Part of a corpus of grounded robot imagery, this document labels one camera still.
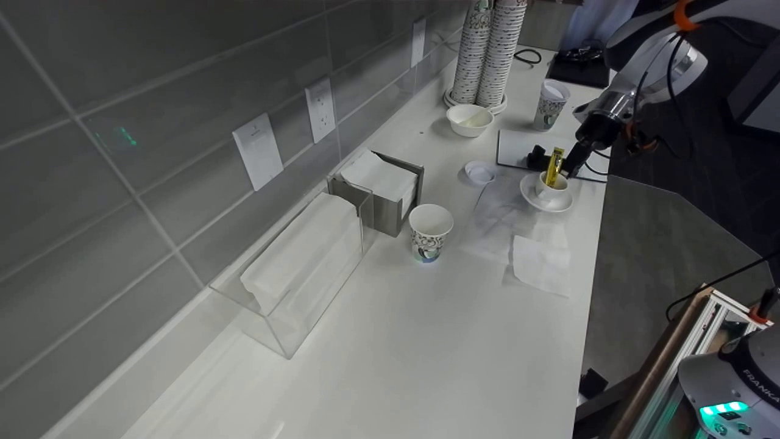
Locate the shorter paper cup stack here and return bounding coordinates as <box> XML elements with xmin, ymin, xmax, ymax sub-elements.
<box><xmin>448</xmin><ymin>0</ymin><xmax>496</xmax><ymax>108</ymax></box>

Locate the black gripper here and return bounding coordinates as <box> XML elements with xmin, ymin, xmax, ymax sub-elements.
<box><xmin>562</xmin><ymin>108</ymin><xmax>631</xmax><ymax>179</ymax></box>

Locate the black cable on counter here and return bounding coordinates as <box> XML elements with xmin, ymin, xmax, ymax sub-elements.
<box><xmin>512</xmin><ymin>44</ymin><xmax>546</xmax><ymax>71</ymax></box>

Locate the clear plastic bag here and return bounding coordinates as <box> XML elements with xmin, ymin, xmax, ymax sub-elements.
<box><xmin>467</xmin><ymin>172</ymin><xmax>563</xmax><ymax>264</ymax></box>

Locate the white wall outlet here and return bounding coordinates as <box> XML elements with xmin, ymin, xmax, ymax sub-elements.
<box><xmin>411</xmin><ymin>19</ymin><xmax>429</xmax><ymax>69</ymax></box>
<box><xmin>230</xmin><ymin>112</ymin><xmax>285</xmax><ymax>194</ymax></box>
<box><xmin>302</xmin><ymin>78</ymin><xmax>339</xmax><ymax>144</ymax></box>

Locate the open printed paper cup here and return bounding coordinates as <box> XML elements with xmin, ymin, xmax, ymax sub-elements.
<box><xmin>408</xmin><ymin>202</ymin><xmax>456</xmax><ymax>266</ymax></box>

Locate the white wooden frame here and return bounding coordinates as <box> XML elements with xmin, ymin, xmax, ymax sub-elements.
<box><xmin>608</xmin><ymin>286</ymin><xmax>776</xmax><ymax>439</ymax></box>

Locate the black flat object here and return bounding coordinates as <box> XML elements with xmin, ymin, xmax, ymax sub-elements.
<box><xmin>546</xmin><ymin>47</ymin><xmax>613</xmax><ymax>91</ymax></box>

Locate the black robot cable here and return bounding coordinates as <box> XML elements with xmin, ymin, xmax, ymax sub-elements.
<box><xmin>581</xmin><ymin>23</ymin><xmax>780</xmax><ymax>325</ymax></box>

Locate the black block device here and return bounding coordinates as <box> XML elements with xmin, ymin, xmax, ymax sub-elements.
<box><xmin>525</xmin><ymin>144</ymin><xmax>556</xmax><ymax>173</ymax></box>

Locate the small black box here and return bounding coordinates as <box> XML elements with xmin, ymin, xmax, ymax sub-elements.
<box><xmin>578</xmin><ymin>367</ymin><xmax>611</xmax><ymax>403</ymax></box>

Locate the white rectangular board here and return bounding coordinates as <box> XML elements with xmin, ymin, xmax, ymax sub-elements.
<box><xmin>496</xmin><ymin>127</ymin><xmax>545</xmax><ymax>172</ymax></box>

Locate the white mug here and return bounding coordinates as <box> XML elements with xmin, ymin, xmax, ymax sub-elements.
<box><xmin>534</xmin><ymin>172</ymin><xmax>574</xmax><ymax>206</ymax></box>

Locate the white bowl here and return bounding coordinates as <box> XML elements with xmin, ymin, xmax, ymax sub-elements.
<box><xmin>444</xmin><ymin>103</ymin><xmax>497</xmax><ymax>141</ymax></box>

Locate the small white saucer plate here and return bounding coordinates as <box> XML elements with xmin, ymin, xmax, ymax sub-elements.
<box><xmin>520</xmin><ymin>169</ymin><xmax>584</xmax><ymax>217</ymax></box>

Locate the small white plastic lid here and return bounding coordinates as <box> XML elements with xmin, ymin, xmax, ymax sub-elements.
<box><xmin>462</xmin><ymin>160</ymin><xmax>502</xmax><ymax>188</ymax></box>

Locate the white napkin stack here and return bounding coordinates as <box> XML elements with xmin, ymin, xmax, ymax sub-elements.
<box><xmin>336</xmin><ymin>149</ymin><xmax>420</xmax><ymax>224</ymax></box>

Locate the orange cable strap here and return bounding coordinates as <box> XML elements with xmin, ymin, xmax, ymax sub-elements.
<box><xmin>668</xmin><ymin>0</ymin><xmax>703</xmax><ymax>34</ymax></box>

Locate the clear acrylic towel dispenser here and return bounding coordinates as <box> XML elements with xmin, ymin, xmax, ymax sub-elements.
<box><xmin>206</xmin><ymin>194</ymin><xmax>381</xmax><ymax>362</ymax></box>

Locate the light blue fabric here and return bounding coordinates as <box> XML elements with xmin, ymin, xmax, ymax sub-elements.
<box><xmin>563</xmin><ymin>0</ymin><xmax>642</xmax><ymax>55</ymax></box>

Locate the white square paper towel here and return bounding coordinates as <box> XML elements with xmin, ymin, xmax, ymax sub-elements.
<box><xmin>507</xmin><ymin>229</ymin><xmax>590</xmax><ymax>301</ymax></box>

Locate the tall paper cup stack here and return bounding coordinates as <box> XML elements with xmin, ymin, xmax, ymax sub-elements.
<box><xmin>478</xmin><ymin>0</ymin><xmax>530</xmax><ymax>110</ymax></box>

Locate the yellow packet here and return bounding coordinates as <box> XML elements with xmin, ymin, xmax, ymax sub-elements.
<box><xmin>545</xmin><ymin>146</ymin><xmax>568</xmax><ymax>190</ymax></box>

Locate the grey napkin holder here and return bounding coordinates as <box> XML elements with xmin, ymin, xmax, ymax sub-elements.
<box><xmin>327</xmin><ymin>146</ymin><xmax>427</xmax><ymax>240</ymax></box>

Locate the lidded printed paper cup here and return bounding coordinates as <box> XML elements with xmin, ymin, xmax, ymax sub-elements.
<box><xmin>531</xmin><ymin>82</ymin><xmax>572</xmax><ymax>132</ymax></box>

